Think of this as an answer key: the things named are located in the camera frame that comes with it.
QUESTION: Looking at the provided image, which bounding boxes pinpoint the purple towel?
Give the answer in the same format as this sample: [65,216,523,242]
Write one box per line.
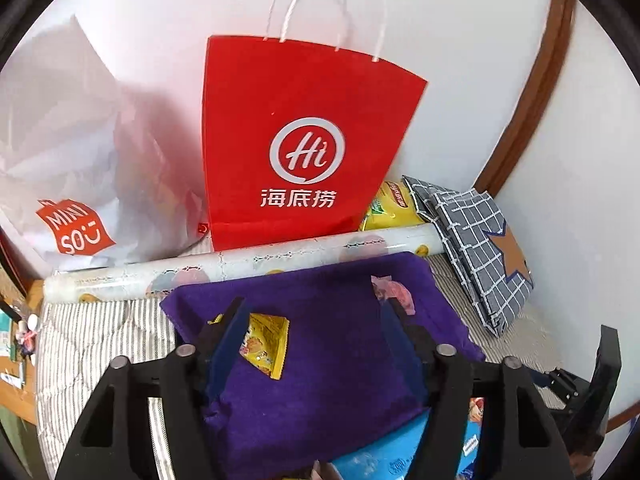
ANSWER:
[160,251,486,480]

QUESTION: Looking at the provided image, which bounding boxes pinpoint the wooden furniture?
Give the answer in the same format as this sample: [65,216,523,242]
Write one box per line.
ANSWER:
[0,240,46,426]

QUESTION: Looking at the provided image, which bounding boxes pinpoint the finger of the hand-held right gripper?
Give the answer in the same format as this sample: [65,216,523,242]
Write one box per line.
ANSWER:
[545,325,623,461]

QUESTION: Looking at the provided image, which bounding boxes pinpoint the grey checked cushion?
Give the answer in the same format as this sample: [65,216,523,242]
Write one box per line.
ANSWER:
[401,175,535,338]

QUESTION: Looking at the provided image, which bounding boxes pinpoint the yellow triangular snack packet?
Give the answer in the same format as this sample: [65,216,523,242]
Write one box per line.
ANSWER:
[207,312,291,380]

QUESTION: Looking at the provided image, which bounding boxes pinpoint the wooden door frame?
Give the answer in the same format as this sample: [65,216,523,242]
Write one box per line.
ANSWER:
[472,0,578,196]

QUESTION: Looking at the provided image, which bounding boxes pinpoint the large blue packet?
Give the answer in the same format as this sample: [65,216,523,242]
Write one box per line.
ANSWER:
[330,400,486,480]

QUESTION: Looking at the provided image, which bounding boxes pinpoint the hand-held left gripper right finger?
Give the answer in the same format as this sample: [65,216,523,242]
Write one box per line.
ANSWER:
[377,297,576,480]

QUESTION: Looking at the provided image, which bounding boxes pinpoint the pink candy packet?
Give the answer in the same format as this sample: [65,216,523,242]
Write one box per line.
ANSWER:
[370,274,417,317]

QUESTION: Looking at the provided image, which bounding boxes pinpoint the large yellow snack bag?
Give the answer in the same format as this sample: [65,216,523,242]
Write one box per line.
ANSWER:
[359,180,426,233]

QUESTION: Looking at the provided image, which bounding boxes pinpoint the red paper bag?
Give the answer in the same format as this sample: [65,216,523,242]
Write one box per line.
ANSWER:
[201,0,429,252]

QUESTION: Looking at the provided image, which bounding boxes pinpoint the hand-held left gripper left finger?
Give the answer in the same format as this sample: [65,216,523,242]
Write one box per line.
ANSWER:
[54,296,251,480]

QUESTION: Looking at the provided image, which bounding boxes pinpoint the white plastic bag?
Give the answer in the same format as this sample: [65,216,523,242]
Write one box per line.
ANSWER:
[0,14,211,278]

